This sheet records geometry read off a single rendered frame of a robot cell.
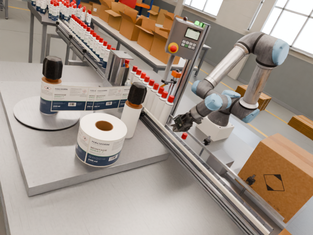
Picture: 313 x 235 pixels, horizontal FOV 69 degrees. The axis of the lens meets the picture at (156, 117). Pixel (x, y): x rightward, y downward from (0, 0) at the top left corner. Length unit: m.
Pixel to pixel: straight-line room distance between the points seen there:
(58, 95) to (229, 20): 6.96
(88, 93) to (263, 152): 0.92
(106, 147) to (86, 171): 0.13
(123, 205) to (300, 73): 6.10
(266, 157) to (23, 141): 1.10
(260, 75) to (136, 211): 0.95
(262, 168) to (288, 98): 5.56
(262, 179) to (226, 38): 6.70
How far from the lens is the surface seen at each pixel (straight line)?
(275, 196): 1.29
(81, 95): 1.22
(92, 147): 0.95
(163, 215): 1.00
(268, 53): 1.32
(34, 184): 0.94
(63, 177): 0.96
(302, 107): 6.66
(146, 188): 1.06
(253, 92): 1.44
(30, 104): 1.33
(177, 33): 1.35
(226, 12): 7.92
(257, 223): 1.11
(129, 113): 1.12
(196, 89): 1.24
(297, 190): 1.24
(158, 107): 1.38
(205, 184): 1.19
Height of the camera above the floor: 1.59
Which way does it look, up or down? 28 degrees down
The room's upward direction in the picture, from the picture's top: 20 degrees clockwise
